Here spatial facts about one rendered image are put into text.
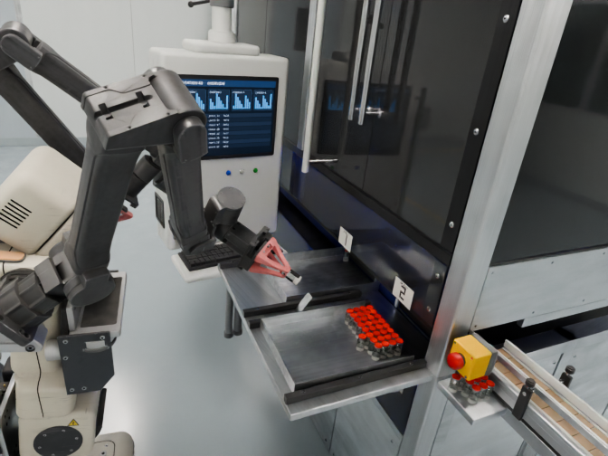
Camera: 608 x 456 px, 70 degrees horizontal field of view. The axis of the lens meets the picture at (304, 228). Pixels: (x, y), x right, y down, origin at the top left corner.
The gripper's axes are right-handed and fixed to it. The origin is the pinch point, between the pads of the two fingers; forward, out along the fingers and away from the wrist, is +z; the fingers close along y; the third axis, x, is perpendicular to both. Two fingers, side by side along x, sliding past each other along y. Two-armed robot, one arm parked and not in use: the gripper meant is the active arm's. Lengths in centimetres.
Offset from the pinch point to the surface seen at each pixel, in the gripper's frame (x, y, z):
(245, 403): 23, -136, 22
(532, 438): 6, -4, 68
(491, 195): 26.9, 27.6, 25.9
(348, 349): 10.1, -25.6, 26.7
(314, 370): -1.6, -24.7, 20.8
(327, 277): 40, -43, 13
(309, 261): 46, -49, 5
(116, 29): 338, -264, -336
